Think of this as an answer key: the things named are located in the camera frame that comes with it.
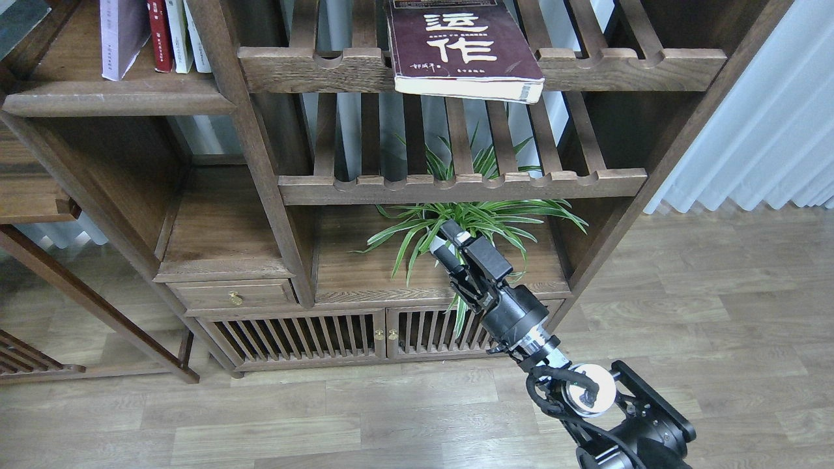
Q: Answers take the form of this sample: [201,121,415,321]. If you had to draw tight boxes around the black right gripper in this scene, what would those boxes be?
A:
[433,220,550,356]

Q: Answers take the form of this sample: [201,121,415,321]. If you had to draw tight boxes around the dark wooden bookshelf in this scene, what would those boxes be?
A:
[2,1,792,377]

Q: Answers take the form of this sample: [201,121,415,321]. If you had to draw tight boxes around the green spider plant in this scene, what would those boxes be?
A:
[352,127,590,339]

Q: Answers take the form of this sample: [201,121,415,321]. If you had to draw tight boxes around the red upright book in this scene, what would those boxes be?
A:
[147,1,173,74]

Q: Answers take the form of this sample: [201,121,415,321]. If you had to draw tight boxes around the green and black book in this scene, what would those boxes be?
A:
[1,0,53,59]

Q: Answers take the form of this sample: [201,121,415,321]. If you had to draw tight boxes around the pale lavender white book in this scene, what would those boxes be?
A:
[99,1,150,81]

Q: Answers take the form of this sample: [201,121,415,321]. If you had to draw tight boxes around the white curtain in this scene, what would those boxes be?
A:
[644,1,833,214]

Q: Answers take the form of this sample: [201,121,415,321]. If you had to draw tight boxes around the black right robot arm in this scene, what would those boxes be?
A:
[431,220,696,468]

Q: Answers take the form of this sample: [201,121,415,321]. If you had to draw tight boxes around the white teal upright book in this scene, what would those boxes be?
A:
[184,1,212,74]

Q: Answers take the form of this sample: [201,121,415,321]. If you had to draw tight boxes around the maroon book white characters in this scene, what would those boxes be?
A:
[384,1,545,104]

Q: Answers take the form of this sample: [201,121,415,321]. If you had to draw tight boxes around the white plant pot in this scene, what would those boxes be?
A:
[429,236,461,270]

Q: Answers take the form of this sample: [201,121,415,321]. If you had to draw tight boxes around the brass drawer knob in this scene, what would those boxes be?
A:
[229,291,244,306]

